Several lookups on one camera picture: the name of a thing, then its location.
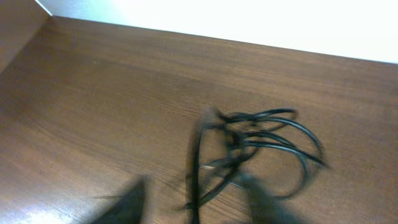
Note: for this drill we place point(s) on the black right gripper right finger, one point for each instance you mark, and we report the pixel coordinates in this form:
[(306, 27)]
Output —
[(264, 208)]

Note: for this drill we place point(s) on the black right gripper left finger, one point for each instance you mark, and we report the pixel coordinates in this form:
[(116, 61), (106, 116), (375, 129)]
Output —
[(129, 209)]

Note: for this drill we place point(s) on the left wooden side panel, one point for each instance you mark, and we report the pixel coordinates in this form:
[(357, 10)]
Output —
[(20, 20)]

